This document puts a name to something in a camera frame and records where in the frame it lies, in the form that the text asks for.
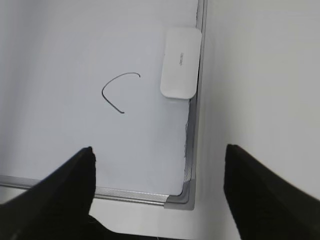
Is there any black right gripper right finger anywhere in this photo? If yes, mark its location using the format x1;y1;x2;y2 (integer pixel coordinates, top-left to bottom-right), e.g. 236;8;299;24
223;144;320;240

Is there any white rectangular board eraser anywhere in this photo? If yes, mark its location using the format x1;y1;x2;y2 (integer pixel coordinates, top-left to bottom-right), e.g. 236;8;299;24
160;27;202;100

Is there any white board with grey frame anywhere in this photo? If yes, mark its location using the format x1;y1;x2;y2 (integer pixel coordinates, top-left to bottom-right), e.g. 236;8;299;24
0;0;207;210

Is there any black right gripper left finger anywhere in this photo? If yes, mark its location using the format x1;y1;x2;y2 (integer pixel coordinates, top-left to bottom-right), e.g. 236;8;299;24
0;146;97;240

